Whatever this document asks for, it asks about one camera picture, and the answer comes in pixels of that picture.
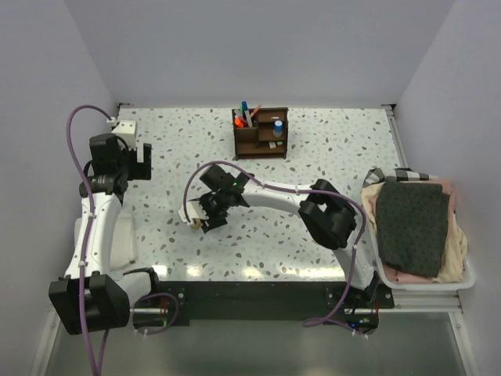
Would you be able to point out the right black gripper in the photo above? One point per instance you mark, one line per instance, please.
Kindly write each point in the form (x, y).
(203, 201)

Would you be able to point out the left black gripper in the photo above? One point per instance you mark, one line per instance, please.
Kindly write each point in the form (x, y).
(140, 171)

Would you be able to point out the black orange marker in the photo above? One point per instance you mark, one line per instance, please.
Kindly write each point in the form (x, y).
(239, 123)

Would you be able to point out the brown wooden desk organizer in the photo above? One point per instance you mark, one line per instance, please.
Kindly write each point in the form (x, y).
(253, 143)

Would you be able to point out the blue capped white marker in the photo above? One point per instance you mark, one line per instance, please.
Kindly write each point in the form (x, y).
(246, 114)

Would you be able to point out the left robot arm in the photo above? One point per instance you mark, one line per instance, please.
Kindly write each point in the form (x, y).
(104, 183)

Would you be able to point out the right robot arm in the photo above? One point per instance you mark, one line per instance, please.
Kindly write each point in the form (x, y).
(333, 221)

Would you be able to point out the black white striped cloth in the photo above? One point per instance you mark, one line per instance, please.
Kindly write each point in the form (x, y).
(382, 175)

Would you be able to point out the dark grey dotted cloth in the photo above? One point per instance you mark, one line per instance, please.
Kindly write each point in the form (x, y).
(412, 226)

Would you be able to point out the cream knit cloth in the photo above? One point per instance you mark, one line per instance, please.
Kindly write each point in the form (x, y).
(455, 244)

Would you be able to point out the white laundry tray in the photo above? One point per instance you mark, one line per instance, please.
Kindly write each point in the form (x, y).
(468, 275)

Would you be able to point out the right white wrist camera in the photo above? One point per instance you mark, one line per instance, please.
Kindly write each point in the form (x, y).
(191, 213)

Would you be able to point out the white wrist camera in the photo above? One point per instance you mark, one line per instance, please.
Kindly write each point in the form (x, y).
(191, 213)
(126, 129)

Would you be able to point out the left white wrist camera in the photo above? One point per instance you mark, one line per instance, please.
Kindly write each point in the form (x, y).
(126, 129)

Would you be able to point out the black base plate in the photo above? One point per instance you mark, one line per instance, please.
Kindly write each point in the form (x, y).
(209, 300)

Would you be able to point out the aluminium frame rail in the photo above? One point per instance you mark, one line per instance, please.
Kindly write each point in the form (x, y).
(101, 294)

